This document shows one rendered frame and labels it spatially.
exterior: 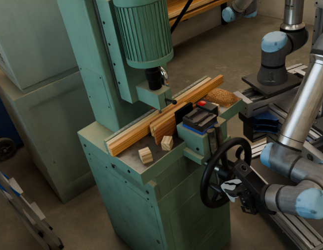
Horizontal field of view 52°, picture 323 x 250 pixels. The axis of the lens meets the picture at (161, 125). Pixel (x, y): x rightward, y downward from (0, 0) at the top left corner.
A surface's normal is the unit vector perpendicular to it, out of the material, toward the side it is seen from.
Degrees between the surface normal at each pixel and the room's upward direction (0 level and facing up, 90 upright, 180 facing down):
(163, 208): 90
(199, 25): 90
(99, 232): 0
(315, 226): 0
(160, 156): 0
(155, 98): 90
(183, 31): 90
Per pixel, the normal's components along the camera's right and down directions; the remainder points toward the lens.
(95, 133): -0.15, -0.80
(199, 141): -0.73, 0.49
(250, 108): 0.38, 0.50
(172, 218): 0.67, 0.35
